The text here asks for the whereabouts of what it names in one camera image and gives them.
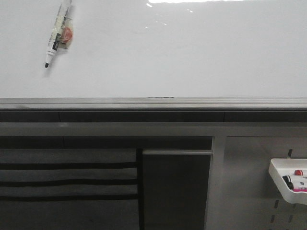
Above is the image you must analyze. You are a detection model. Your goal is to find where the white plastic marker tray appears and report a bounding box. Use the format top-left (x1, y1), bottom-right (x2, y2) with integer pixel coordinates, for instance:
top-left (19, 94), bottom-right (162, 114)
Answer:
top-left (269, 158), bottom-right (307, 205)

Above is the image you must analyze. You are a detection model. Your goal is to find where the grey slotted stand panel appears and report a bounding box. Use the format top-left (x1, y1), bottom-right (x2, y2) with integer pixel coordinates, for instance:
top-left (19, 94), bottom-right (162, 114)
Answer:
top-left (205, 137), bottom-right (307, 230)

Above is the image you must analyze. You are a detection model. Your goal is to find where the pink marker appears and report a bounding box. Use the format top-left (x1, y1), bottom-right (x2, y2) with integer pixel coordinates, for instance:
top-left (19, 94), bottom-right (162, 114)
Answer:
top-left (293, 188), bottom-right (307, 193)

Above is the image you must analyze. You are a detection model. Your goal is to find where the red-capped white marker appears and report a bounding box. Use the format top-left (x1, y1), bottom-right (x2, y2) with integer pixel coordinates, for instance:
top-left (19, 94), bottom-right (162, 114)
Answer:
top-left (294, 169), bottom-right (307, 177)

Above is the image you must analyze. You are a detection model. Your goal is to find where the dark grey panel with rail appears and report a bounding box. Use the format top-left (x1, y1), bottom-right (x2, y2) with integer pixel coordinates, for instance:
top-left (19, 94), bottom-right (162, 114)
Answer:
top-left (143, 149), bottom-right (212, 230)

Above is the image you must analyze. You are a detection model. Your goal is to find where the white whiteboard with aluminium frame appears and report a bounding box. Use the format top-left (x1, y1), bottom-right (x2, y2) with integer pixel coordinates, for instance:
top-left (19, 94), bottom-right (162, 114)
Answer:
top-left (0, 0), bottom-right (307, 110)

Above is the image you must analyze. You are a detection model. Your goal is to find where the black-capped white marker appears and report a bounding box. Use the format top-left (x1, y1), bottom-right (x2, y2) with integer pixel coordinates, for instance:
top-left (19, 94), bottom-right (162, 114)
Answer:
top-left (282, 175), bottom-right (307, 183)
top-left (286, 182), bottom-right (307, 190)

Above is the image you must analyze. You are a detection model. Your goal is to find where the white black-tip whiteboard marker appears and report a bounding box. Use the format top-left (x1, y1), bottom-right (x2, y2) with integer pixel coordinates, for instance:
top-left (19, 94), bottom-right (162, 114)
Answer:
top-left (45, 0), bottom-right (72, 68)

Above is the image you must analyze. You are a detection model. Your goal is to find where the grey fabric organizer with pockets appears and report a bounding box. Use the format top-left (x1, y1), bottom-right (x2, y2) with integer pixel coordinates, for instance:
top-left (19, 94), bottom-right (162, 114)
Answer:
top-left (0, 149), bottom-right (144, 230)

